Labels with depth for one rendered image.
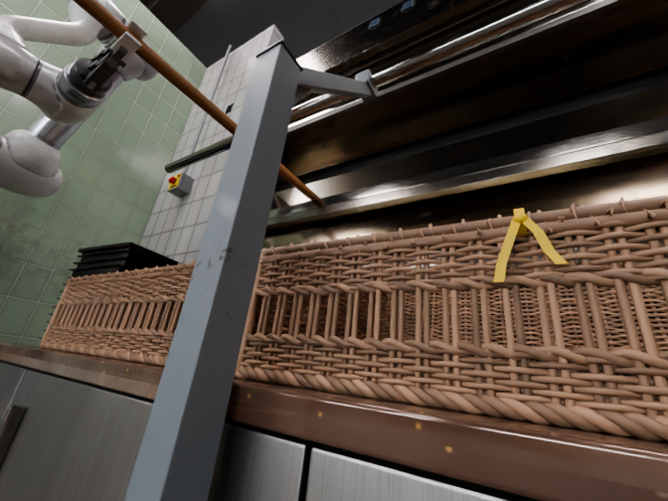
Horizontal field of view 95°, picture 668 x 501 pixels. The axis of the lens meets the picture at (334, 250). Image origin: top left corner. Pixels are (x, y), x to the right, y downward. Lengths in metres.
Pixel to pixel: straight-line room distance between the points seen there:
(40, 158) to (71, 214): 0.49
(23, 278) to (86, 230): 0.33
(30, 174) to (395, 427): 1.47
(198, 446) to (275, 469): 0.06
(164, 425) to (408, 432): 0.17
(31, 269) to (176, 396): 1.65
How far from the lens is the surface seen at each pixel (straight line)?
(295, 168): 1.32
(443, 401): 0.26
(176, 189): 1.85
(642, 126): 0.98
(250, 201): 0.31
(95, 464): 0.48
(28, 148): 1.53
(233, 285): 0.28
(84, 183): 2.03
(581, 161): 0.93
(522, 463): 0.21
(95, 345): 0.69
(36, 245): 1.91
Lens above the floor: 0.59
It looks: 22 degrees up
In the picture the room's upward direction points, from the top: 7 degrees clockwise
